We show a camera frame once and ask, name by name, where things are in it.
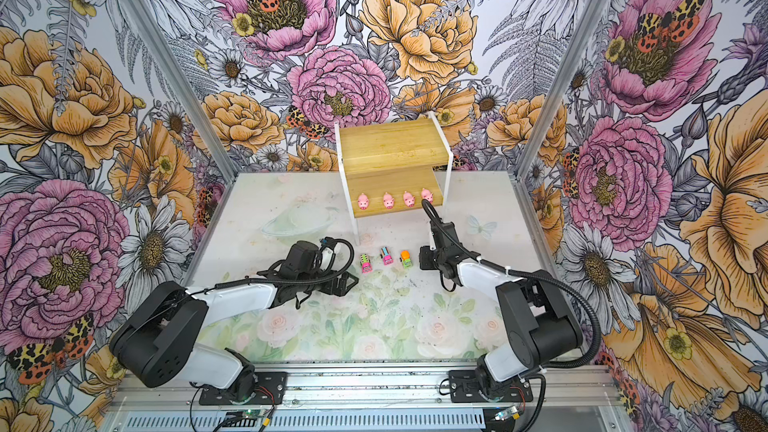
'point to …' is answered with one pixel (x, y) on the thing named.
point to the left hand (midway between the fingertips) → (343, 285)
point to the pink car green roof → (365, 264)
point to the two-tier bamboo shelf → (393, 157)
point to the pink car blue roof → (386, 256)
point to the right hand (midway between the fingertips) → (424, 262)
